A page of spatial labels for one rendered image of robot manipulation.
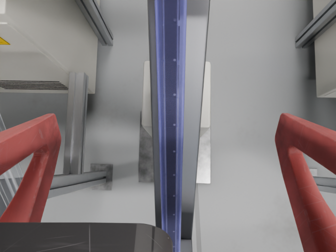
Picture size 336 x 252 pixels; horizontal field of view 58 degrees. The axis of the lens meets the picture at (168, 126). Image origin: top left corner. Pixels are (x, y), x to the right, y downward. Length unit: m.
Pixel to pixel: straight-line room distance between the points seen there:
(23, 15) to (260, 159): 0.84
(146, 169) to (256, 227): 0.43
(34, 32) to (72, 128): 0.26
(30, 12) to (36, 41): 0.06
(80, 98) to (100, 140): 0.33
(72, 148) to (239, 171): 0.58
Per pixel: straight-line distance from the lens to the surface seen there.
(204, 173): 1.07
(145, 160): 1.07
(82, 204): 1.13
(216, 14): 1.22
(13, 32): 0.64
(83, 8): 0.95
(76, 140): 0.79
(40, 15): 0.70
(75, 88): 0.83
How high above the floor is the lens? 1.07
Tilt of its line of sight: 83 degrees down
